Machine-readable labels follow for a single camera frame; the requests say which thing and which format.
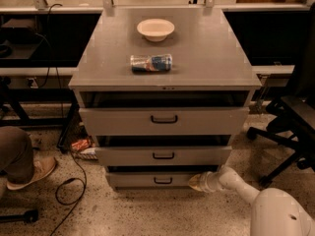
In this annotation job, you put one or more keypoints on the tan shoe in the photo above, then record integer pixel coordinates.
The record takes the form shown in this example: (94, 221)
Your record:
(42, 168)

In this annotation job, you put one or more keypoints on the orange snack packet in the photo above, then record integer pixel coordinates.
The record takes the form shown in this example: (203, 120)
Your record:
(81, 144)

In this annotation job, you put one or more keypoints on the wall power outlet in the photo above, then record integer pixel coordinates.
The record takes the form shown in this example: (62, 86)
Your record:
(32, 83)

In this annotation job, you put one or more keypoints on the black chair base left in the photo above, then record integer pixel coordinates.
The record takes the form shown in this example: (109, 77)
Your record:
(29, 216)

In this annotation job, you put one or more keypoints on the grey drawer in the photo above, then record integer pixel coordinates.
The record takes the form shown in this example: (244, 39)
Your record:
(145, 156)
(164, 121)
(145, 177)

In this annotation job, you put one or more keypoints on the blue silver drink can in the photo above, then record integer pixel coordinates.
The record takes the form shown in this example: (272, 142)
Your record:
(151, 63)

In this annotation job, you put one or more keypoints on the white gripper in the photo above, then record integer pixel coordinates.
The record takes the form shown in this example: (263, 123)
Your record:
(207, 182)

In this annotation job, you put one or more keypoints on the grey top drawer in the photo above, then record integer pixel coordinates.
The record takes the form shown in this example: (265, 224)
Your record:
(164, 121)

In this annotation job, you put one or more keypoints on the grey bottom drawer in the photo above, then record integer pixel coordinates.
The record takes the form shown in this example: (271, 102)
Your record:
(145, 177)

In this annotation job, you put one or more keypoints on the brown trouser leg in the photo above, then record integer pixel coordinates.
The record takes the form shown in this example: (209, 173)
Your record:
(16, 155)

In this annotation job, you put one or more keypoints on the black office chair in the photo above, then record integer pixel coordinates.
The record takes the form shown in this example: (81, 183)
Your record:
(294, 125)

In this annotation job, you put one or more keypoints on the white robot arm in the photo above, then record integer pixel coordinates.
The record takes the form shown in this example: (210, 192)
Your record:
(274, 212)

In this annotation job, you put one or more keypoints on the grey drawer cabinet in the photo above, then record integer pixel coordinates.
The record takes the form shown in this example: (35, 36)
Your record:
(208, 70)

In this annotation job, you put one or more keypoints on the white bowl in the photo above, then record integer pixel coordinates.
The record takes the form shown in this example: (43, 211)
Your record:
(155, 30)

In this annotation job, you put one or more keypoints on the grey middle drawer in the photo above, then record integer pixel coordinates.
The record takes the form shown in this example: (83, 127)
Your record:
(145, 156)

